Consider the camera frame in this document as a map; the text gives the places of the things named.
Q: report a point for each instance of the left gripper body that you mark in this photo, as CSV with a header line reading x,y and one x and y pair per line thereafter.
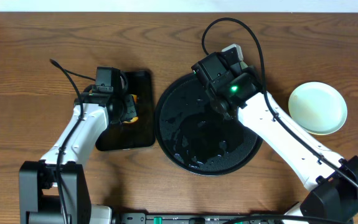
x,y
129,109

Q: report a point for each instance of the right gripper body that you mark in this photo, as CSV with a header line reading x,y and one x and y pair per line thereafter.
x,y
211,74

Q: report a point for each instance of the yellow green sponge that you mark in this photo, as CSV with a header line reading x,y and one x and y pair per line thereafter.
x,y
130,114

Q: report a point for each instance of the mint plate with sauce smear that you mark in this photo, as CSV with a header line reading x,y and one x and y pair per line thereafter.
x,y
317,106

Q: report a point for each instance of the yellow plate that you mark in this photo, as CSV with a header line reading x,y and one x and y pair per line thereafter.
x,y
321,132

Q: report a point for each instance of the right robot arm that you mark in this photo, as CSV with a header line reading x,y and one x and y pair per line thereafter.
x,y
331,180

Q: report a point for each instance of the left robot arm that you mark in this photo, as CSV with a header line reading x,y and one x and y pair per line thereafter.
x,y
54,189

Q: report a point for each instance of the rectangular black tray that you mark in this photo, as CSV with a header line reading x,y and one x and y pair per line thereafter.
x,y
141,132

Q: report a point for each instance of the round black tray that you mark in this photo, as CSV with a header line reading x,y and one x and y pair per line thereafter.
x,y
195,137

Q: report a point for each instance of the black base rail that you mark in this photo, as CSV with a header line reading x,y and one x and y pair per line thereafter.
x,y
142,218

